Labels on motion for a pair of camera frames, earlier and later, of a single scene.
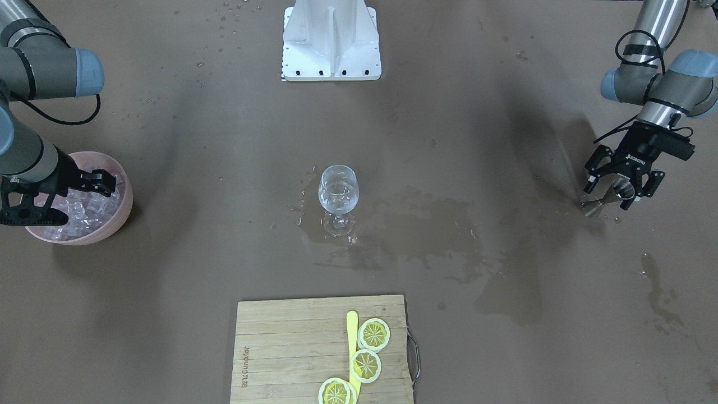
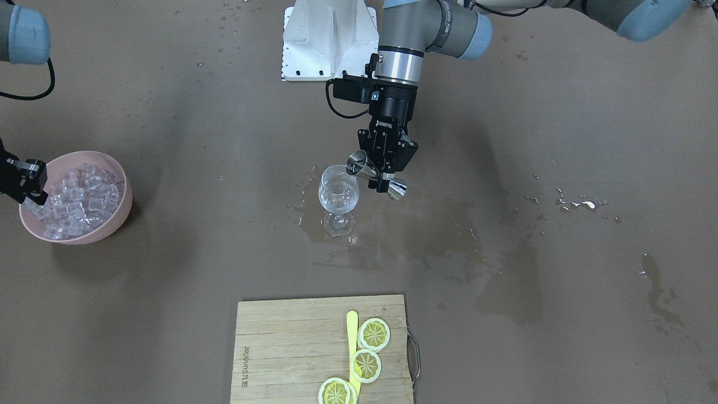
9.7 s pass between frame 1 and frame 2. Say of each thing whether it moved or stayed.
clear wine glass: stayed
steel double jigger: moved
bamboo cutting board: stayed
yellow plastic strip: stayed
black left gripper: moved
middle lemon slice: stayed
